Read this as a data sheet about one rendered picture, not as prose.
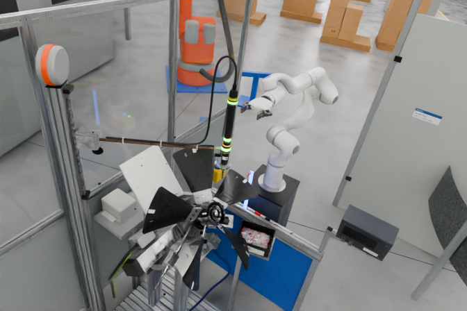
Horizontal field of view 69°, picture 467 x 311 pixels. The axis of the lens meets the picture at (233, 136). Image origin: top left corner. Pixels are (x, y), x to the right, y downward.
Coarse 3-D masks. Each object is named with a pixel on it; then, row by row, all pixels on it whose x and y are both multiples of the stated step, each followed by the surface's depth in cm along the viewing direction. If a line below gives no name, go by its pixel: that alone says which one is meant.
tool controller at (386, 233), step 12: (348, 216) 175; (360, 216) 174; (372, 216) 174; (348, 228) 175; (360, 228) 170; (372, 228) 169; (384, 228) 169; (396, 228) 169; (348, 240) 182; (360, 240) 175; (372, 240) 169; (384, 240) 165; (372, 252) 176; (384, 252) 170
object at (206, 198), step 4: (196, 192) 172; (200, 192) 172; (204, 192) 172; (208, 192) 172; (196, 196) 172; (200, 196) 172; (204, 196) 172; (208, 196) 171; (212, 196) 172; (196, 200) 172; (200, 200) 172; (204, 200) 171; (208, 200) 171
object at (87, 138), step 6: (78, 132) 150; (84, 132) 150; (90, 132) 151; (96, 132) 152; (78, 138) 148; (84, 138) 149; (90, 138) 149; (96, 138) 149; (78, 144) 150; (84, 144) 150; (90, 144) 150; (96, 144) 151
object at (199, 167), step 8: (176, 152) 170; (184, 152) 171; (192, 152) 172; (200, 152) 173; (208, 152) 175; (176, 160) 171; (184, 160) 171; (192, 160) 172; (200, 160) 172; (208, 160) 174; (184, 168) 171; (192, 168) 172; (200, 168) 172; (208, 168) 173; (184, 176) 171; (192, 176) 171; (200, 176) 171; (208, 176) 172; (192, 184) 171; (200, 184) 171; (208, 184) 172; (192, 192) 172
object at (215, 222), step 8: (208, 208) 164; (216, 208) 168; (200, 216) 166; (208, 216) 163; (216, 216) 167; (224, 216) 170; (192, 224) 169; (200, 224) 171; (208, 224) 165; (216, 224) 165
